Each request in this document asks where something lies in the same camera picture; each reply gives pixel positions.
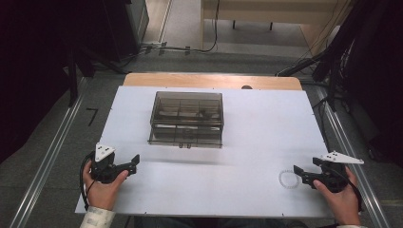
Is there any black cabinet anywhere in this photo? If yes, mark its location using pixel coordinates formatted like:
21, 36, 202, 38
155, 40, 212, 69
102, 0, 150, 63

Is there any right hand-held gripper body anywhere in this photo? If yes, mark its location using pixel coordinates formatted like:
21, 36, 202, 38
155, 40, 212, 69
312, 151, 365, 194

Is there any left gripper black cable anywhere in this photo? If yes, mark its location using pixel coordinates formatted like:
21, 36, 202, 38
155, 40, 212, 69
79, 151, 97, 212

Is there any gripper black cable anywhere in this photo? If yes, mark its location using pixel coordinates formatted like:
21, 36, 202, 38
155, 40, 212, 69
79, 151, 97, 212
334, 166, 364, 213

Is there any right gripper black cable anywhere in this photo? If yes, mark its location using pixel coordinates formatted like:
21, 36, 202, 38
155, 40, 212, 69
334, 166, 364, 213

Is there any person's left hand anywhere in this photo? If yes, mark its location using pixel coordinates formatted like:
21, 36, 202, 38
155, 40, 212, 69
83, 160, 130, 212

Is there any white board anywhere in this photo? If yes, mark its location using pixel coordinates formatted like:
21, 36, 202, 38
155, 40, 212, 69
74, 85, 336, 219

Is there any black floor cable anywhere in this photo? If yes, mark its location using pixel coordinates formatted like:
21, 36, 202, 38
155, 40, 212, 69
189, 0, 221, 54

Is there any light wooden bench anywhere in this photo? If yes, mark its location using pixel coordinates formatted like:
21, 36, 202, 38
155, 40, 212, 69
201, 0, 354, 55

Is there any aluminium floor rail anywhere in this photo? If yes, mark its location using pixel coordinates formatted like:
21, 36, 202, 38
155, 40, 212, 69
9, 77, 88, 228
316, 86, 393, 228

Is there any black stand leg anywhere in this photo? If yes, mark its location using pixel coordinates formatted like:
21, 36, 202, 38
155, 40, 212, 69
275, 51, 331, 78

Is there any person's right hand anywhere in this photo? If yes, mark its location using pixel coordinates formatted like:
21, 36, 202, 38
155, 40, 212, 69
313, 166, 362, 227

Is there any black curtain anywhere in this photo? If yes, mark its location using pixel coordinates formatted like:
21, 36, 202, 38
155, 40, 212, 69
329, 0, 403, 167
0, 0, 106, 164

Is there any smoky transparent storage box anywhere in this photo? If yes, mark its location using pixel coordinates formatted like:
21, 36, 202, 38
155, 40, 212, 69
147, 90, 225, 149

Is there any wooden table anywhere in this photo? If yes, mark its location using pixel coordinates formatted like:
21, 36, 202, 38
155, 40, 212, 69
122, 72, 303, 91

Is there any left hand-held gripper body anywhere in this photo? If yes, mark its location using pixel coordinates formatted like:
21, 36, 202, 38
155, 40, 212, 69
90, 142, 127, 185

